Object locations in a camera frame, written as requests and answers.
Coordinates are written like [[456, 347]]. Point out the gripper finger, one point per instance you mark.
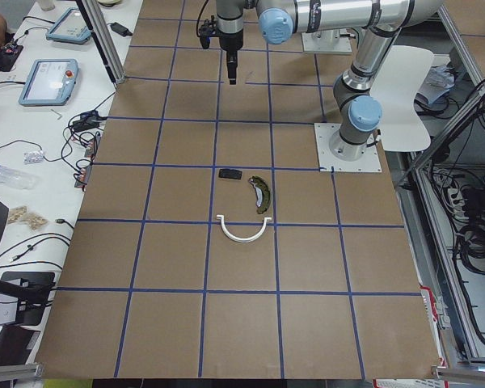
[[229, 69], [234, 66]]

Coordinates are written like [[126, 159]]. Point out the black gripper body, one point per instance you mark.
[[230, 42]]

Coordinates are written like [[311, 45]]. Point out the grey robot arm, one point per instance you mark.
[[364, 29]]

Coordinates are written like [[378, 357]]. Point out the black brake pad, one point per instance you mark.
[[229, 173]]

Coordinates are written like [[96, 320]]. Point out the black power adapter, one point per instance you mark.
[[120, 29]]

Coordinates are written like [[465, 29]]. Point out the olive brake shoe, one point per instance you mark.
[[263, 193]]

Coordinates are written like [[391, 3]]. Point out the teach pendant far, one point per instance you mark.
[[69, 28]]

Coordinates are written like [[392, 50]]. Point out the teach pendant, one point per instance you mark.
[[69, 28], [50, 82]]

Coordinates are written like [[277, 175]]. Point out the white plastic chair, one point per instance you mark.
[[397, 82]]

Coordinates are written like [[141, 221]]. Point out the teach pendant near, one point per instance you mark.
[[50, 82]]

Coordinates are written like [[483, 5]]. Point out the plastic water bottle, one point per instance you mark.
[[17, 179]]

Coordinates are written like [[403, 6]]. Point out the bag of wooden pieces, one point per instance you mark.
[[23, 215]]

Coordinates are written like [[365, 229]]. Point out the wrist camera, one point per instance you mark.
[[206, 31]]

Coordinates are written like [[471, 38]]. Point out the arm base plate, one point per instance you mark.
[[335, 155], [335, 42]]

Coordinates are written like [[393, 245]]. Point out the aluminium frame post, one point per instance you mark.
[[98, 28]]

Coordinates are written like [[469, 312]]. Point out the white curved plastic bracket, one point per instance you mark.
[[243, 234]]

